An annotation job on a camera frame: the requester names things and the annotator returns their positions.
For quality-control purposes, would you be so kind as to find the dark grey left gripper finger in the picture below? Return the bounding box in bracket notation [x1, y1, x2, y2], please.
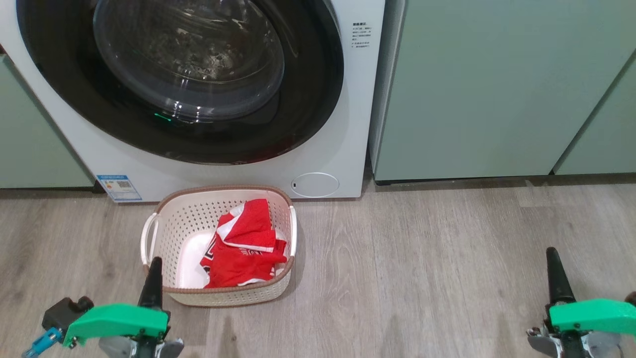
[138, 257, 165, 309]

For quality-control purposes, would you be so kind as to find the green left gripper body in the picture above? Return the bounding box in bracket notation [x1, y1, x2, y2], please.
[63, 304, 184, 358]

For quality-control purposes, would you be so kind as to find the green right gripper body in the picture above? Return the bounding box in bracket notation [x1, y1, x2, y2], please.
[526, 298, 636, 358]

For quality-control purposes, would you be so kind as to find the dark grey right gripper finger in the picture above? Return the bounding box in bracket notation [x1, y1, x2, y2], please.
[546, 247, 576, 307]

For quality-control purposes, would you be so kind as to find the red jersey with white trim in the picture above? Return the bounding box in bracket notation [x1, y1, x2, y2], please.
[200, 234, 289, 289]

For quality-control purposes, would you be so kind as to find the round black glass washer door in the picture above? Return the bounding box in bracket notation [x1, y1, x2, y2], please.
[16, 0, 345, 166]

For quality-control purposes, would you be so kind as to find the cream perforated laundry basket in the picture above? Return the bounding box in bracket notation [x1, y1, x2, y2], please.
[140, 185, 298, 308]

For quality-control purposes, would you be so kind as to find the white front-load washing machine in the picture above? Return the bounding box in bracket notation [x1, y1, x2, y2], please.
[0, 0, 386, 202]

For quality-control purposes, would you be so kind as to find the blue energy label sticker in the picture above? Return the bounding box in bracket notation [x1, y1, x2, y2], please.
[95, 174, 143, 202]

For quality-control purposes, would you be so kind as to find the pale green cabinet panel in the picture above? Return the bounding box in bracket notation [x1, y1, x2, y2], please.
[552, 51, 636, 176]

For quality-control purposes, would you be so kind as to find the pale green drawer cabinet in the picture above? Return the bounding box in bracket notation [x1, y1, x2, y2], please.
[0, 52, 95, 190]

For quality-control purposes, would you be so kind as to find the oval drain filter cover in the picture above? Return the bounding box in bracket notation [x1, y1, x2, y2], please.
[290, 172, 340, 199]

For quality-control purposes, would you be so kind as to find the blue left cable connector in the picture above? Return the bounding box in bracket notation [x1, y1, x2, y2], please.
[22, 327, 63, 358]

